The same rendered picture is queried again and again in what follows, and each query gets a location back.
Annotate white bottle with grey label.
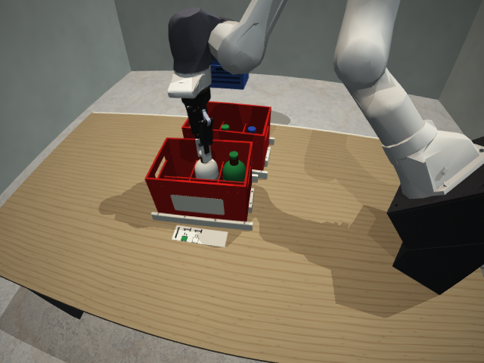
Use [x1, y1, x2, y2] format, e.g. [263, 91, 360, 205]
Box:
[194, 150, 219, 180]

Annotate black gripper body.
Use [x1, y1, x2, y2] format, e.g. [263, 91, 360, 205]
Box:
[181, 86, 211, 121]

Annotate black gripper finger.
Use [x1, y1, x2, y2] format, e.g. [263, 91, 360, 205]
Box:
[192, 109, 214, 163]
[185, 105, 201, 157]

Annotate white paper strip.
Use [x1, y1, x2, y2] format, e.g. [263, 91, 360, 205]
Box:
[172, 225, 228, 247]

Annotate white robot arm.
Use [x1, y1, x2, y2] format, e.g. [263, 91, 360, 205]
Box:
[167, 0, 484, 199]

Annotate dark red crate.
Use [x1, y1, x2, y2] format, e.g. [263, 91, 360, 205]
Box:
[181, 101, 271, 171]
[145, 138, 253, 222]

